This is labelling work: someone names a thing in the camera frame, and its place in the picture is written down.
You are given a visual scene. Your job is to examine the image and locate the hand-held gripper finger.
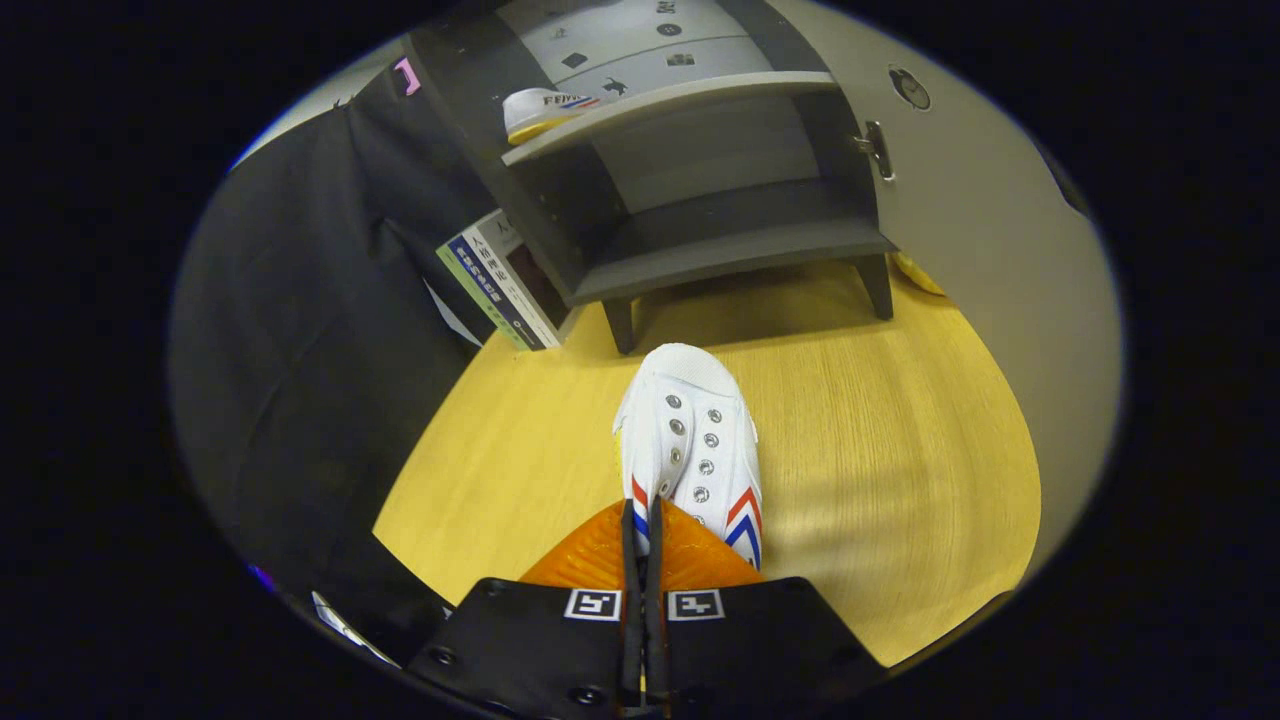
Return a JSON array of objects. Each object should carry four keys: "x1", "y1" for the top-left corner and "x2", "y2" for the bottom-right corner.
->
[
  {"x1": 405, "y1": 498, "x2": 641, "y2": 720},
  {"x1": 645, "y1": 495, "x2": 891, "y2": 720}
]

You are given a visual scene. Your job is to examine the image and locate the white canvas shoe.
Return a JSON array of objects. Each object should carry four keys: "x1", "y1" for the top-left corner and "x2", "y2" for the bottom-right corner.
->
[
  {"x1": 612, "y1": 343, "x2": 766, "y2": 571},
  {"x1": 502, "y1": 87, "x2": 603, "y2": 146}
]

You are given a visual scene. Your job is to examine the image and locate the grey shoe cabinet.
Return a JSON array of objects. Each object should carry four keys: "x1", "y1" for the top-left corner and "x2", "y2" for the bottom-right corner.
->
[{"x1": 405, "y1": 0, "x2": 898, "y2": 356}]

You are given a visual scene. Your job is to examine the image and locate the grey shoe cabinet door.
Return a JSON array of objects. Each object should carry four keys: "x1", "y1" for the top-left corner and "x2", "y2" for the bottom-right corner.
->
[{"x1": 765, "y1": 0, "x2": 1126, "y2": 581}]

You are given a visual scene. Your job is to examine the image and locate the white paper sheet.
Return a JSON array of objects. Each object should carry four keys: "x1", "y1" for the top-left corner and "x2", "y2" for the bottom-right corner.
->
[{"x1": 422, "y1": 280, "x2": 483, "y2": 349}]

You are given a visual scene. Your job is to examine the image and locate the blue spine book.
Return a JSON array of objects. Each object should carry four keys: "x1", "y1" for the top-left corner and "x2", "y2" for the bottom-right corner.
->
[{"x1": 448, "y1": 235, "x2": 551, "y2": 351}]

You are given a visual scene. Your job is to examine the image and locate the green spine book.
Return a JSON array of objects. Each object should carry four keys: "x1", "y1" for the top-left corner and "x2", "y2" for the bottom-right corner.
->
[{"x1": 436, "y1": 245, "x2": 533, "y2": 353}]

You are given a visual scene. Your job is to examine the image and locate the white spine book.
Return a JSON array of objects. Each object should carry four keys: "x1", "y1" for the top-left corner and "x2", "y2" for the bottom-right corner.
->
[{"x1": 462, "y1": 208, "x2": 581, "y2": 347}]

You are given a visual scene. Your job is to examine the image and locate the black backdrop cloth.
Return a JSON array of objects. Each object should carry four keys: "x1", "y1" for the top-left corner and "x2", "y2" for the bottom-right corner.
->
[{"x1": 170, "y1": 55, "x2": 501, "y2": 661}]

